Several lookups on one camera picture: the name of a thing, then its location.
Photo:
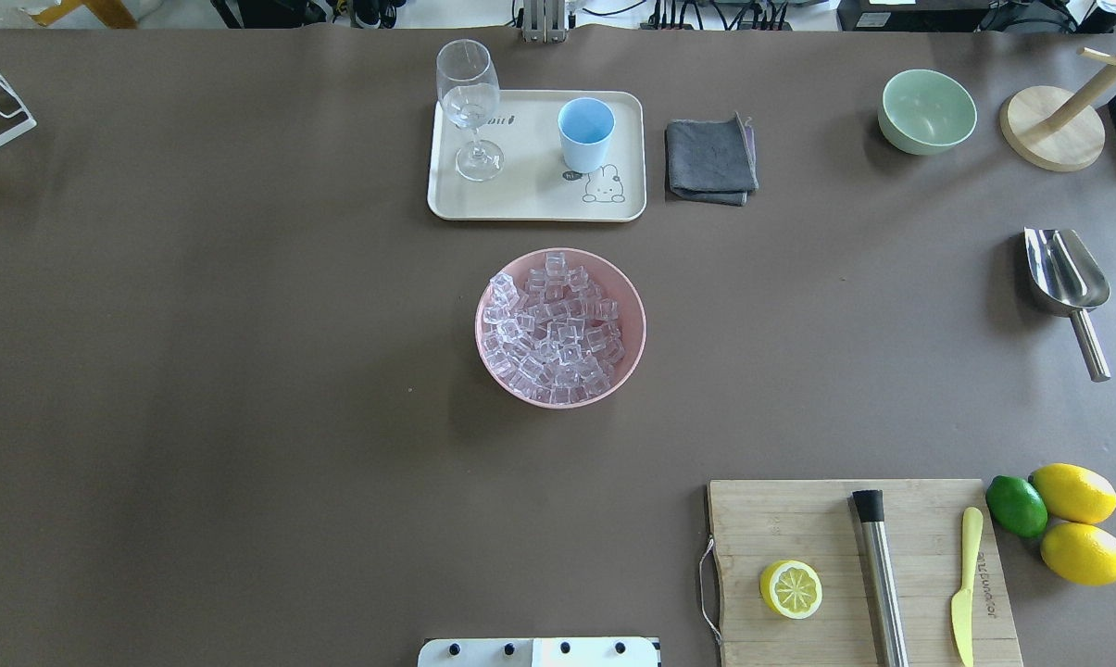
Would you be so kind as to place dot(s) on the stainless steel ice scoop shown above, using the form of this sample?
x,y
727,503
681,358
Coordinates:
x,y
1067,281

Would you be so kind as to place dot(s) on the pile of clear ice cubes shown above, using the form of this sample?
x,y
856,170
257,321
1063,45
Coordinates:
x,y
553,329

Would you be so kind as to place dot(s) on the light blue plastic cup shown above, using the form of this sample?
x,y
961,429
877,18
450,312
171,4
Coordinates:
x,y
586,126

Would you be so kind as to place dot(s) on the wooden cup tree stand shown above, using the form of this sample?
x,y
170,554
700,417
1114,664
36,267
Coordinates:
x,y
1057,129

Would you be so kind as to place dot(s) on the pink bowl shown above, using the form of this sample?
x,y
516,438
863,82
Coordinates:
x,y
632,315

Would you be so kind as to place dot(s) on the cream rabbit serving tray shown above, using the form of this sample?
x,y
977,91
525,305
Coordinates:
x,y
535,183

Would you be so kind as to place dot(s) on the grey folded cloth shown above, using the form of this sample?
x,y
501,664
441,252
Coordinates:
x,y
712,161

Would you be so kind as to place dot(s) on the clear wine glass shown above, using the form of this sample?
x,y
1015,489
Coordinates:
x,y
467,88

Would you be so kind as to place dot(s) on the bamboo cutting board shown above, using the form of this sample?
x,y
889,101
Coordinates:
x,y
758,522

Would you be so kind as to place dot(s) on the half lemon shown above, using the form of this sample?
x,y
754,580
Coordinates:
x,y
791,588

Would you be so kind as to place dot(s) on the steel muddler black tip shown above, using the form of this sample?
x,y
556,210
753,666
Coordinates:
x,y
869,504

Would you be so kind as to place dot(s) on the mint green bowl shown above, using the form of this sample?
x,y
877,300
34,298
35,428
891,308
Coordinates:
x,y
925,112

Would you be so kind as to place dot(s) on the yellow plastic knife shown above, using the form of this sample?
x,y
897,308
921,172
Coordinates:
x,y
961,604

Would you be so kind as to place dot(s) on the green lime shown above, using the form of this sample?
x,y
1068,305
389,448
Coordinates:
x,y
1017,506

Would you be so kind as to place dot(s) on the upper yellow lemon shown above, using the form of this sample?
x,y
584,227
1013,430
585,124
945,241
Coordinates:
x,y
1074,493

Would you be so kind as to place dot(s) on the yellow lemon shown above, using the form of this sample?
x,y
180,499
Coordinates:
x,y
1081,553
1074,493

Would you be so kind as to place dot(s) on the lower yellow lemon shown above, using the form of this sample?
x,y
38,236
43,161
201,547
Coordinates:
x,y
1081,553

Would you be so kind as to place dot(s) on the aluminium camera mount post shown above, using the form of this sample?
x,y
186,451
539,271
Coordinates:
x,y
543,21

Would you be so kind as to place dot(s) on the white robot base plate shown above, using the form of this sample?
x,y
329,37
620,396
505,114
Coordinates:
x,y
542,651

